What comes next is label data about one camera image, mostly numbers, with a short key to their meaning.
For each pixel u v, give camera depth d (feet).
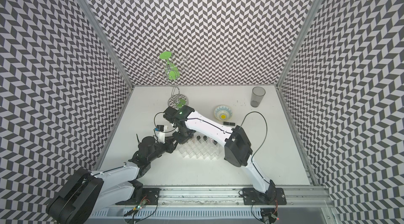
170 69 2.84
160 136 2.49
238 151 1.65
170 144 2.47
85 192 1.38
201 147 4.37
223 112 3.34
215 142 2.77
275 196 2.22
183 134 2.29
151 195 2.40
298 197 2.47
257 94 3.19
